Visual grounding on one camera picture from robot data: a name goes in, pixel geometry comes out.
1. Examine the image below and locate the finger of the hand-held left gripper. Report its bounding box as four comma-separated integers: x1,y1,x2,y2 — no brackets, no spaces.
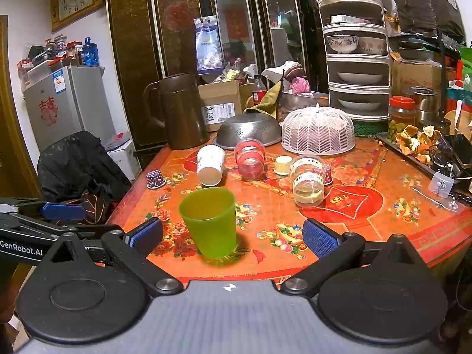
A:
0,197,87,224
0,213,122,263

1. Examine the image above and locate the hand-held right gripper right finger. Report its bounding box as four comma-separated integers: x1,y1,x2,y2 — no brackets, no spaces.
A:
281,218,425,296

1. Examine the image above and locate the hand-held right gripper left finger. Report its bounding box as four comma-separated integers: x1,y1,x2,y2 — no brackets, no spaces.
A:
47,217,184,297

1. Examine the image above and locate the green plastic cup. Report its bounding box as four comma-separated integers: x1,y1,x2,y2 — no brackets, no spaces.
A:
178,187,237,259

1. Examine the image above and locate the clear plastic cup printed band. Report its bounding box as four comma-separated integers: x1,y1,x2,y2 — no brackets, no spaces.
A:
289,154,326,207

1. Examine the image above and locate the small yellow cup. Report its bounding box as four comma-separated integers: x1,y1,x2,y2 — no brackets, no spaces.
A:
274,155,293,175

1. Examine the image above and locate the white paper cup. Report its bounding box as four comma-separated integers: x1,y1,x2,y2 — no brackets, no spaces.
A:
196,145,226,187

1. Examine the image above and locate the clear red plastic cup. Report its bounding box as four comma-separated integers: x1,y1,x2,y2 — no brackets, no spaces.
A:
234,138,266,181

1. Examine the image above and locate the black jacket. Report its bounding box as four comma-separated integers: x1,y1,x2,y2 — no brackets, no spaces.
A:
37,130,131,225

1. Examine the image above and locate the red floral tablecloth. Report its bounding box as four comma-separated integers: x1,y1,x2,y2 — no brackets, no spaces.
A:
107,136,472,288

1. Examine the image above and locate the purple coffee capsule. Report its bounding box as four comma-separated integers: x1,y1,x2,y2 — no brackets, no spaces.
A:
146,170,166,190

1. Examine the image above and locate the white carton box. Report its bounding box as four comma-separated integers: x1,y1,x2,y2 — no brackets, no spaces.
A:
106,139,141,182

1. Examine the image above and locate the silver refrigerator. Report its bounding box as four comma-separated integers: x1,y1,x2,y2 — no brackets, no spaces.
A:
24,65,117,153

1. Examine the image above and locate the white mesh food cover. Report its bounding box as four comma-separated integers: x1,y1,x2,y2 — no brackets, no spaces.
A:
282,105,356,154

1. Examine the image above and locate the green plastic basket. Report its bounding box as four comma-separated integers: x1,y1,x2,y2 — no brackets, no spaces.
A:
352,120,390,136

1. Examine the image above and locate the brown plastic pitcher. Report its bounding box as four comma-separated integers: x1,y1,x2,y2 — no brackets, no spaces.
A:
143,73,210,150

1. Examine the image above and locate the metal colander bowl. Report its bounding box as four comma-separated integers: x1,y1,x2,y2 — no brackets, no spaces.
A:
212,113,283,150

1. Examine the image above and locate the clear adhesive hook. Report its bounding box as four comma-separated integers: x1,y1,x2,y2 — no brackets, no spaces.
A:
439,196,467,214
428,172,456,197

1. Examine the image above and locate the black tray with peels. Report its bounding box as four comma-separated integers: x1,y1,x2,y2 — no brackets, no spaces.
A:
375,124,472,178

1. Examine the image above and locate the metal basin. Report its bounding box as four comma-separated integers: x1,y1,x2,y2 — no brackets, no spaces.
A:
278,91,330,123

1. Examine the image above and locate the white plate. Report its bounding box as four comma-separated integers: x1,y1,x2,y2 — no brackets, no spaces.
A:
336,71,384,83
337,98,382,111

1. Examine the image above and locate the glass jar red lid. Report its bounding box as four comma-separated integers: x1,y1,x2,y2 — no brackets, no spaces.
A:
388,96,417,135

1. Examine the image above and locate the olive green cloth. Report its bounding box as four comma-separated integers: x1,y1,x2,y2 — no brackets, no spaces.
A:
243,81,284,115

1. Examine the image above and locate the cardboard box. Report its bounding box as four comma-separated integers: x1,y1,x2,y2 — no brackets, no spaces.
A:
198,80,244,132

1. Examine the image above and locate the pink cloth bundle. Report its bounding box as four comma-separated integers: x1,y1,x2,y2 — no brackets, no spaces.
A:
289,76,312,94

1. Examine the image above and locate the soda bottle red cap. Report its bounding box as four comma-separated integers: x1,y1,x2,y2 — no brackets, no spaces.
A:
252,75,268,108

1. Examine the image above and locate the blue water bottle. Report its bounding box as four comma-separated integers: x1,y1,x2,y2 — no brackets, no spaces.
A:
83,37,100,66

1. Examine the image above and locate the steel pot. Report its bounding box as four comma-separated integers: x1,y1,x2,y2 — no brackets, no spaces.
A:
402,86,441,126

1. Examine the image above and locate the white tiered dish rack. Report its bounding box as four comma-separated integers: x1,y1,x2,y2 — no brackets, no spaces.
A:
313,0,394,122

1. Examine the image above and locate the blue patterned bowl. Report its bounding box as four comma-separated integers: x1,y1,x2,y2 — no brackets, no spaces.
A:
326,35,360,54

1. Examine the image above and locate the floral white bowl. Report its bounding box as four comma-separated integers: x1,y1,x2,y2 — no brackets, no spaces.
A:
356,37,387,54

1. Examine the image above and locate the hanging plastic bag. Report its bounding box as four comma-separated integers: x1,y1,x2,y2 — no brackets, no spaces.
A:
193,15,225,75

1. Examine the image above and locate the dark wooden cabinet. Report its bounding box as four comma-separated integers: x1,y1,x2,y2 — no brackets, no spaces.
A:
106,0,329,159

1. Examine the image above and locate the black bag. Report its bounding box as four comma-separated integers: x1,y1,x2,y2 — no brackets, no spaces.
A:
387,0,466,43

